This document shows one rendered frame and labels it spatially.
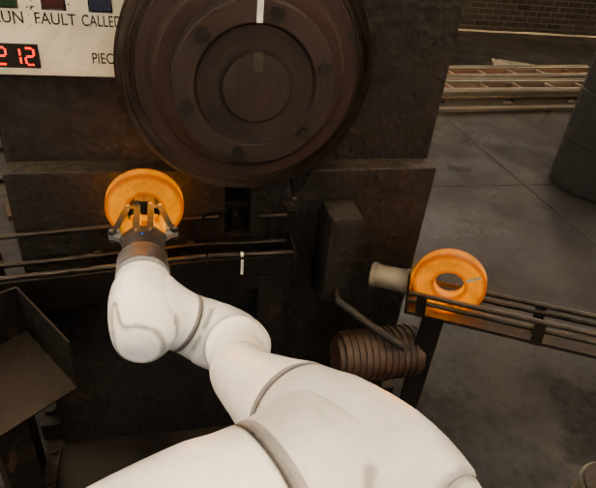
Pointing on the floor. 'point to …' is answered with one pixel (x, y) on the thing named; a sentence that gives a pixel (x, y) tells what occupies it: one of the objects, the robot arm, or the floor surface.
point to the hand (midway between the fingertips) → (144, 198)
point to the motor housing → (376, 353)
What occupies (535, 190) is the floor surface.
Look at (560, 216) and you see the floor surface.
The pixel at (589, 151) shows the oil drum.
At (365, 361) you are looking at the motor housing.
